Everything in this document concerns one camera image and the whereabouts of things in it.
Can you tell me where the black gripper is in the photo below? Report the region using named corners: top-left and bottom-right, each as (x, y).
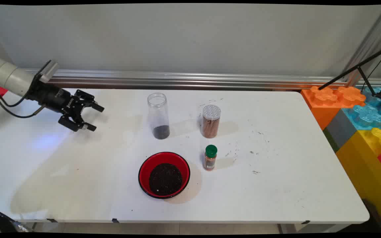
top-left (28, 81), bottom-right (105, 133)

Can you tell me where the clear plastic jar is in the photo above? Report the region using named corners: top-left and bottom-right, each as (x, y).
top-left (147, 93), bottom-right (171, 140)

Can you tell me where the red bowl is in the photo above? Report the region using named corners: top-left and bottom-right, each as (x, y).
top-left (138, 152), bottom-right (191, 199)

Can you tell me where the black seeds heap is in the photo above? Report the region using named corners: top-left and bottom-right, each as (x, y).
top-left (148, 163), bottom-right (183, 196)

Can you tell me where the brown-filled jar silver lid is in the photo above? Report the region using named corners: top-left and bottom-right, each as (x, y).
top-left (200, 104), bottom-right (221, 139)

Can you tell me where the spice bottle green cap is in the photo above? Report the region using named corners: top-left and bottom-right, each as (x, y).
top-left (203, 144), bottom-right (218, 171)

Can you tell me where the orange foam block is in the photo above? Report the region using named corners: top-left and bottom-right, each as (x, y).
top-left (301, 85), bottom-right (366, 131)

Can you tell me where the grey foam block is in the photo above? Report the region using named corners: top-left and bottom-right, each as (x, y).
top-left (323, 109), bottom-right (358, 153)

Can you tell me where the black tripod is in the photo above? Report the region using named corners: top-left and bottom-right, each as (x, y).
top-left (318, 43), bottom-right (381, 101)

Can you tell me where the blue foam block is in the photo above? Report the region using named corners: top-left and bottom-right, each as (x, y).
top-left (342, 87), bottom-right (381, 130)

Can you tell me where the black cable with plug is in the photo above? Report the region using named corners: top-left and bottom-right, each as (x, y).
top-left (0, 79), bottom-right (44, 232)

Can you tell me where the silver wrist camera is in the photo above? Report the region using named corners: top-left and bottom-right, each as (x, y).
top-left (38, 60), bottom-right (59, 83)

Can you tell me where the black camera cable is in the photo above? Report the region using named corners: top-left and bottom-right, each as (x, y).
top-left (0, 78), bottom-right (34, 108)

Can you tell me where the aluminium wall rail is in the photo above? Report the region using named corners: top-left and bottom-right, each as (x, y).
top-left (23, 68), bottom-right (381, 91)

